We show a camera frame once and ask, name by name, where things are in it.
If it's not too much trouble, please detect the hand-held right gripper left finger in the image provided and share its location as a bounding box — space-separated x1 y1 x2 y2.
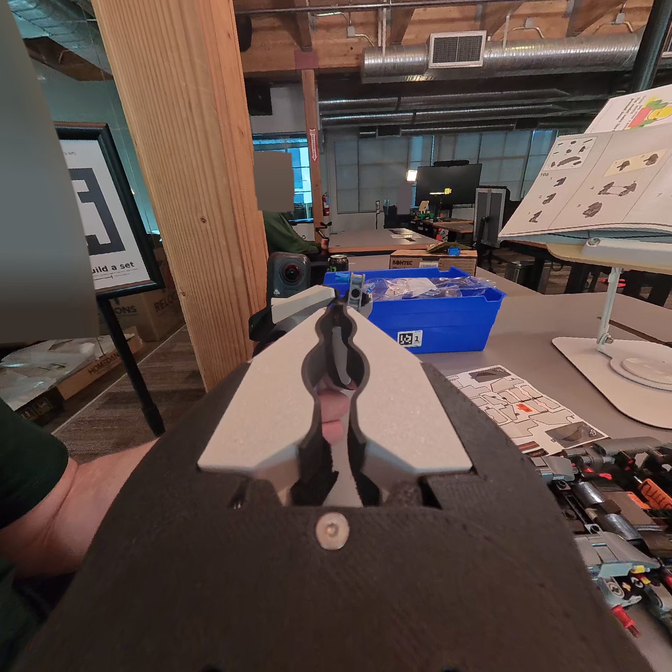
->
197 309 337 506

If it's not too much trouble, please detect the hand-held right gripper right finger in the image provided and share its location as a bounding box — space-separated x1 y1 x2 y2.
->
341 306 473 505

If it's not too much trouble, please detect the blue bin with square tag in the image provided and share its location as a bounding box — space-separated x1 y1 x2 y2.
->
322 266 508 355

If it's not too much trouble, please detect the grey lego car model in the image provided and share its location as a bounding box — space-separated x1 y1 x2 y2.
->
529 435 672 640

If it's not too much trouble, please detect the instruction booklet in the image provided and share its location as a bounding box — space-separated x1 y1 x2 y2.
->
497 85 672 238

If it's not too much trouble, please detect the person's left forearm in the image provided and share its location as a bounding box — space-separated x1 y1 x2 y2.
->
0 437 159 579

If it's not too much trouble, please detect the person's left hand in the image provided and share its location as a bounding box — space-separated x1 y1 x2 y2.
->
316 385 351 448

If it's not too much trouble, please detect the long grey background desk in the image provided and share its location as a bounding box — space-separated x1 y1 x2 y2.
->
327 227 439 255

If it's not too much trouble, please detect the clear bag with white strip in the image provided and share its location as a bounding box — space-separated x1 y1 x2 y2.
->
367 274 498 304

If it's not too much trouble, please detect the white sticker sheet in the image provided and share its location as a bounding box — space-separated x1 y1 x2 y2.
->
448 365 611 459

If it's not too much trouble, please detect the cardboard moving box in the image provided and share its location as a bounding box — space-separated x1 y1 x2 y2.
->
112 247 186 343

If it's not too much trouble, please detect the dark monitor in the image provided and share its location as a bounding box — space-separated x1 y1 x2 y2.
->
415 163 483 209

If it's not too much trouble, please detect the grey metal cabinet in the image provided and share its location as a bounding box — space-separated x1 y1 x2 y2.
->
474 185 511 249

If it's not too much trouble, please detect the framed tag poster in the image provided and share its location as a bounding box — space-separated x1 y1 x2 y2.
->
52 122 168 438

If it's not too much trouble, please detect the flat cardboard box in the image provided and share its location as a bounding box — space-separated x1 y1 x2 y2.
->
0 327 144 423

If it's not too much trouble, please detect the white book stand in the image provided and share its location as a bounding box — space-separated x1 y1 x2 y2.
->
551 236 672 430

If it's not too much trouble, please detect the white air vent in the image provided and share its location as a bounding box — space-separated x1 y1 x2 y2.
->
428 30 488 69

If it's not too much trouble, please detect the slim wooden post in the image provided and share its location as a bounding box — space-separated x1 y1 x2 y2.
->
294 50 325 234

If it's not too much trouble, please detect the thick wooden post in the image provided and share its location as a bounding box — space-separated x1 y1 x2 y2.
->
91 0 270 393

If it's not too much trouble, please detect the silver ventilation duct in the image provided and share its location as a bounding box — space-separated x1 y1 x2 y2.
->
361 27 645 84

